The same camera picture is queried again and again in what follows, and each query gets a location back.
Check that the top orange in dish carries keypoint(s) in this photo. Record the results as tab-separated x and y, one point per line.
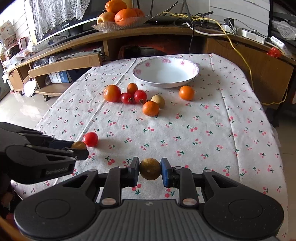
114	6

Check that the orange in dish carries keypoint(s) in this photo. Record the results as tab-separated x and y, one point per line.
125	17
114	6

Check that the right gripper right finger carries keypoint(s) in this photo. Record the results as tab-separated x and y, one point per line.
182	179

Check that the front orange in dish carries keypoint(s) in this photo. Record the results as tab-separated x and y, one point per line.
125	17

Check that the television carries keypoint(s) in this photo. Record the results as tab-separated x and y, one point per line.
69	28

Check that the red apple in dish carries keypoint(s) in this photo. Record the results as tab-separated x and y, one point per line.
139	12

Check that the cherry print tablecloth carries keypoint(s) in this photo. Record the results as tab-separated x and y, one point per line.
222	135

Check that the black router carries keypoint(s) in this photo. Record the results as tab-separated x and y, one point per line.
164	12

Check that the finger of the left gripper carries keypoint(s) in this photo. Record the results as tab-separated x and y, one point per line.
56	143
65	154

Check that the glass fruit dish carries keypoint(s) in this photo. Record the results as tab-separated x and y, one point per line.
113	26

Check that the wooden tv stand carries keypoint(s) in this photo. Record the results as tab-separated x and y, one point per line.
272	79

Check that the yellow apple in dish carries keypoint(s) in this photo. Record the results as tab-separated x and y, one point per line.
105	17

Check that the mandarin orange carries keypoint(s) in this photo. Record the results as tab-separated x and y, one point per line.
186	93
150	108

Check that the black metal shelf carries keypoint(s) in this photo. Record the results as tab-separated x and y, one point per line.
282	21

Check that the red cherry tomato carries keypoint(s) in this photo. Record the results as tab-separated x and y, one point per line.
127	98
90	139
140	96

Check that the white lace cloth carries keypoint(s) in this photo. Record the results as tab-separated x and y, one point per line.
48	14

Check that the white power strip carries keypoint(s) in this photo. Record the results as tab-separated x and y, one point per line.
244	33

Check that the pale longan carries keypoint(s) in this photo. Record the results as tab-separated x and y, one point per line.
159	100

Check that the large orange-red tomato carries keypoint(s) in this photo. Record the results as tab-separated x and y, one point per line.
112	93

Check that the small orange tomato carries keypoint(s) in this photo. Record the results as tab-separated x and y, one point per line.
132	88

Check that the white floral bowl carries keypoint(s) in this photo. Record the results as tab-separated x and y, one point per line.
166	72

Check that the red plastic bag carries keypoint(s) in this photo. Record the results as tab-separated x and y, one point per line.
274	52

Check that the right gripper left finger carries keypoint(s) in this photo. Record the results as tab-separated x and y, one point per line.
116	180

